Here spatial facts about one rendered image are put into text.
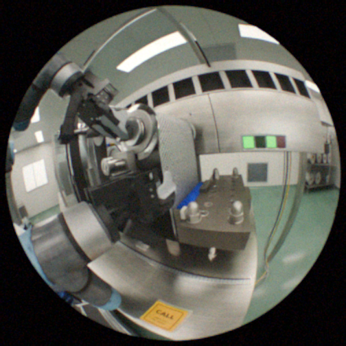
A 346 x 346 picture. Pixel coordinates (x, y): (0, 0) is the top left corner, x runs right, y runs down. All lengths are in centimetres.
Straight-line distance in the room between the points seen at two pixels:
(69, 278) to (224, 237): 26
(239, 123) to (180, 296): 63
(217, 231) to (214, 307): 19
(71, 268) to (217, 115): 62
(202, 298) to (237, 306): 9
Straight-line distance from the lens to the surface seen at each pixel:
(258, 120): 56
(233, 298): 30
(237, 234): 24
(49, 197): 581
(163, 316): 27
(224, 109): 56
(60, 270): 15
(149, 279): 33
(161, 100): 79
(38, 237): 15
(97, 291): 20
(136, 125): 27
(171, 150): 30
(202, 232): 24
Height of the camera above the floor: 119
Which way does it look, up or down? 12 degrees down
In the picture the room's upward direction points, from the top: 9 degrees counter-clockwise
